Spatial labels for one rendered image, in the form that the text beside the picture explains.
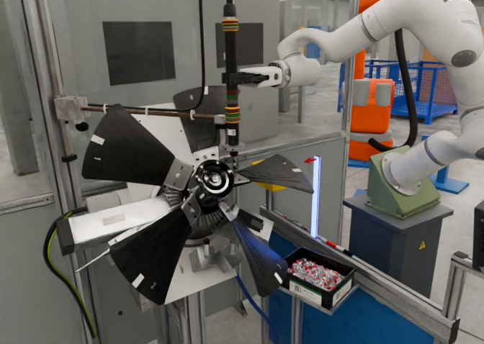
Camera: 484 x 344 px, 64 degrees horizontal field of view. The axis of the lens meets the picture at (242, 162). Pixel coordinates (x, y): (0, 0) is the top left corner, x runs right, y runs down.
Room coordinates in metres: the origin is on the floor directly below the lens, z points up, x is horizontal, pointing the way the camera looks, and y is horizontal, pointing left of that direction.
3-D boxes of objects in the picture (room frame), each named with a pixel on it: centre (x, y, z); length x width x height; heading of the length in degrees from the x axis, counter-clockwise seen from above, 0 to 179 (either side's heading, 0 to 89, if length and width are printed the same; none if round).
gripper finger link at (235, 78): (1.10, -0.01, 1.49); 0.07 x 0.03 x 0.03; 123
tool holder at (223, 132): (1.12, 0.03, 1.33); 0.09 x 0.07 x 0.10; 67
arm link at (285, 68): (1.21, -0.12, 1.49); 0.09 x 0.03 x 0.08; 33
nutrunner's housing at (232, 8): (1.12, 0.02, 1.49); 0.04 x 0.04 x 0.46
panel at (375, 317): (1.23, -0.33, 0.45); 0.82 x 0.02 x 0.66; 32
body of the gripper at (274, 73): (1.18, -0.07, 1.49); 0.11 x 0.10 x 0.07; 123
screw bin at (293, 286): (1.08, -0.23, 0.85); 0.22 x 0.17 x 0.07; 47
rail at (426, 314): (1.23, -0.33, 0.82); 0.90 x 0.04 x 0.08; 32
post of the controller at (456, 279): (0.87, -0.56, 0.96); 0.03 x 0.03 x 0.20; 32
